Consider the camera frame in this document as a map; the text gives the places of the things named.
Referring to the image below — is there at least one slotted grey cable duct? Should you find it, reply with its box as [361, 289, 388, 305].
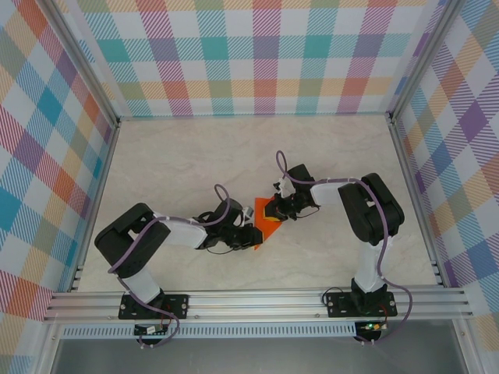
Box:
[60, 324, 358, 339]

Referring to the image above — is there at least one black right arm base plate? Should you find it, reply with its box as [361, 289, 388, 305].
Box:
[324, 290, 398, 319]

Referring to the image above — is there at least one long aluminium mounting rail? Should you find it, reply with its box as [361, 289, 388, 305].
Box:
[42, 286, 475, 323]

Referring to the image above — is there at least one aluminium lower frame strut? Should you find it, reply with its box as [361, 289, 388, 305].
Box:
[453, 317, 483, 374]
[34, 322, 65, 374]

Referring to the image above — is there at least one aluminium table side rail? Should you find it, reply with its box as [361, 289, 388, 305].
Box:
[388, 116, 446, 288]
[68, 120, 122, 293]

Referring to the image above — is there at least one aluminium frame post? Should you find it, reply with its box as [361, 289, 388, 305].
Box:
[37, 0, 122, 129]
[388, 0, 467, 124]

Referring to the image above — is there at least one orange paper sheet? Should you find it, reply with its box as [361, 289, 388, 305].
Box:
[250, 196, 285, 252]

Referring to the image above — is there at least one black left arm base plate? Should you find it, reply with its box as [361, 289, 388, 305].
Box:
[118, 293, 190, 321]

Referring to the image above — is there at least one small black circuit board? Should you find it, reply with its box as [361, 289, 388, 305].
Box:
[134, 324, 169, 337]

